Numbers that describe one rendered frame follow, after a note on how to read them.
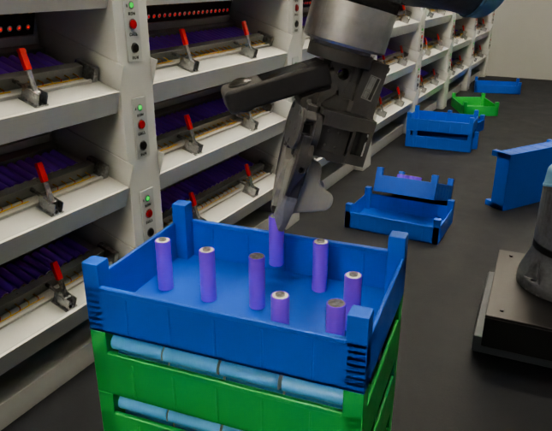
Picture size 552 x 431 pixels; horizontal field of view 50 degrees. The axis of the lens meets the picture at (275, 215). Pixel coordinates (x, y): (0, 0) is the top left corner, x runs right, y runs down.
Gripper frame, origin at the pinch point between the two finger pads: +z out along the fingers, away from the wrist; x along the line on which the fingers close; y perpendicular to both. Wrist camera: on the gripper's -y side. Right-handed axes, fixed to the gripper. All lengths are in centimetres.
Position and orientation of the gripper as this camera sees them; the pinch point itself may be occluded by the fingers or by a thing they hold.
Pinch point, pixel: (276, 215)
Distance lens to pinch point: 69.8
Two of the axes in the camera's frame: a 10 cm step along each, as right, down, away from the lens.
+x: -1.5, -3.7, 9.2
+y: 9.6, 1.8, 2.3
